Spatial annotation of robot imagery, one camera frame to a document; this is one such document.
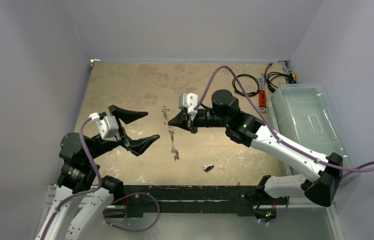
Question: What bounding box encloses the silver key holder strip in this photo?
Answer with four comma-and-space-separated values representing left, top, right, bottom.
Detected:
161, 105, 179, 161

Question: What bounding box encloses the coiled black cable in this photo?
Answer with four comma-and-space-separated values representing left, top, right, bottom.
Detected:
232, 73, 260, 98

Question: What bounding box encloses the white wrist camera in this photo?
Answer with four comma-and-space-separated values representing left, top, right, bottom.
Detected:
178, 93, 198, 117
89, 112, 119, 142

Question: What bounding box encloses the black cable bundle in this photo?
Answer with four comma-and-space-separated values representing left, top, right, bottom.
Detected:
264, 62, 290, 94

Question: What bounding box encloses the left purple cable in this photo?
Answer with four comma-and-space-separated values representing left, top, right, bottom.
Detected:
41, 117, 103, 240

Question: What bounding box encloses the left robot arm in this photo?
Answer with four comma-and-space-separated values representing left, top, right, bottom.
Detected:
36, 105, 159, 240

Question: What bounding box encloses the orange handled tool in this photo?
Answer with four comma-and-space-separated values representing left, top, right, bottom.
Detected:
257, 74, 267, 113

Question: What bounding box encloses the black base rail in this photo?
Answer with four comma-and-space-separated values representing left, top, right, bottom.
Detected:
110, 185, 287, 218

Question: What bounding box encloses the clear plastic storage bin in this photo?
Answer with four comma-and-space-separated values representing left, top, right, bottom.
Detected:
267, 83, 358, 168

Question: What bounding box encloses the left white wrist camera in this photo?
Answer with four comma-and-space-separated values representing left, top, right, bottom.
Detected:
89, 112, 119, 142

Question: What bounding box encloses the purple cable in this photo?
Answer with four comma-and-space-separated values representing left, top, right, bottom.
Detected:
193, 65, 374, 178
41, 117, 103, 240

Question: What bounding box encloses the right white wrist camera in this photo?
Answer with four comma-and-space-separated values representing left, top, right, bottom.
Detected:
178, 93, 198, 117

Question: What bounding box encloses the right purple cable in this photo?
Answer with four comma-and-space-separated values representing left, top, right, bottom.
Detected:
193, 65, 374, 178

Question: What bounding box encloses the yellow black connector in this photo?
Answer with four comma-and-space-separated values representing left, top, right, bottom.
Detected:
288, 73, 297, 84

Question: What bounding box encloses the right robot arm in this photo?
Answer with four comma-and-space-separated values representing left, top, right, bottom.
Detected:
168, 89, 343, 207

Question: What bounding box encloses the black key fob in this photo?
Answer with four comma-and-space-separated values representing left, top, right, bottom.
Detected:
202, 164, 214, 172

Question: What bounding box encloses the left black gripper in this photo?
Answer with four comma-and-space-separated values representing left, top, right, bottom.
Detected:
85, 105, 159, 161

